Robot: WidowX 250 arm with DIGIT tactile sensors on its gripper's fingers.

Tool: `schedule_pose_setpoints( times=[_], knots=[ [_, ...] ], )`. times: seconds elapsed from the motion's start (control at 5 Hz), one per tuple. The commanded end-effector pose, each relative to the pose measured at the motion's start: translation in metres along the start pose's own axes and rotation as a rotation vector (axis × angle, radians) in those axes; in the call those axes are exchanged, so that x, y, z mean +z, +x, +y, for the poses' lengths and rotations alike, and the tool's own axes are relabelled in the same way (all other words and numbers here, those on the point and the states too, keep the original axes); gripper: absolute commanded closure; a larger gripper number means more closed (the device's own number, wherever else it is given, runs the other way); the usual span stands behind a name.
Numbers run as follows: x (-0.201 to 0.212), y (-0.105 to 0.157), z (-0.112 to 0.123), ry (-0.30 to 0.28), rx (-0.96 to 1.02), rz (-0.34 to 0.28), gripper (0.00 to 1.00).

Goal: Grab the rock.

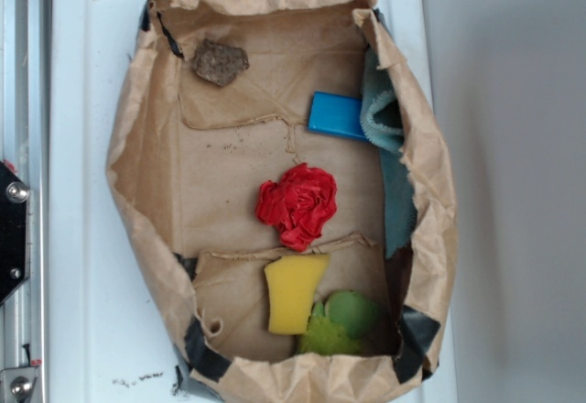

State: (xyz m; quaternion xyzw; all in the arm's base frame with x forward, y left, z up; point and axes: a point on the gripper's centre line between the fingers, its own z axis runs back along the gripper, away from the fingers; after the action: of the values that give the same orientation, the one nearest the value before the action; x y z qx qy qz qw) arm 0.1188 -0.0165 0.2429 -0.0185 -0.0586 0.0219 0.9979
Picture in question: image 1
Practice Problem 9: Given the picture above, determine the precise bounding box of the brown rough rock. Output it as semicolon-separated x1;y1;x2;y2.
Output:
192;39;250;87

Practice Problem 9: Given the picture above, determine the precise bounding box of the red crumpled paper ball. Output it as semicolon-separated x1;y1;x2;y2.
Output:
255;163;337;252

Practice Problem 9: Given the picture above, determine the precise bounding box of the brown paper bag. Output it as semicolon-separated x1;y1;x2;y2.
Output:
106;0;458;402

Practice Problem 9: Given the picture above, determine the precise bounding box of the blue rectangular block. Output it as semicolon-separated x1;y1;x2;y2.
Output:
308;92;368;142

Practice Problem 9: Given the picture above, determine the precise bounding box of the yellow sponge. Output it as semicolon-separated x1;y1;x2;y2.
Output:
264;254;331;335

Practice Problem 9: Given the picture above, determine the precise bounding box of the teal cloth towel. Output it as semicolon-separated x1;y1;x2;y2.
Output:
359;44;418;260

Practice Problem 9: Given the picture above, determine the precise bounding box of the green round ball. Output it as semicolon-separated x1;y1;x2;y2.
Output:
325;290;382;339

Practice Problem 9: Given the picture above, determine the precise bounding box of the lime green fuzzy toy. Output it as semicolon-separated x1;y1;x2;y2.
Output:
297;301;363;356

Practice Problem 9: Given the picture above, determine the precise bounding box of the white plastic tray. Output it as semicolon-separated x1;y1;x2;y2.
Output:
48;0;459;403

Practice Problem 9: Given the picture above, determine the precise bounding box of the black metal bracket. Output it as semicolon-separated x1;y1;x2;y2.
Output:
0;162;30;306

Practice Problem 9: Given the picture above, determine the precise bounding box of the aluminium frame rail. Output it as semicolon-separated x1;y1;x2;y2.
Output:
1;0;51;402

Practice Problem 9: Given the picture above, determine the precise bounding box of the silver corner bracket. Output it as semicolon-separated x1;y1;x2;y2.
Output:
0;366;38;403

